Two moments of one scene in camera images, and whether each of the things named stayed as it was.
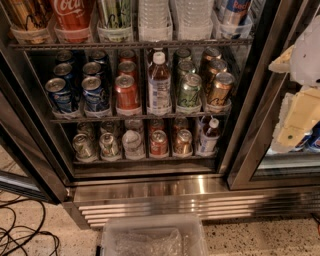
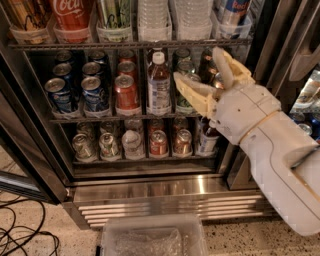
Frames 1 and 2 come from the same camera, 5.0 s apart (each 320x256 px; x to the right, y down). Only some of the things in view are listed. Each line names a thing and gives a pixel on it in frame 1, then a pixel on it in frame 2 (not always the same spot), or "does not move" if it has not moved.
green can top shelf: x=117 y=21 does not move
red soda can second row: x=126 y=67 does not move
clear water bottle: x=154 y=21 does not move
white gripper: x=307 y=58 → x=246 y=110
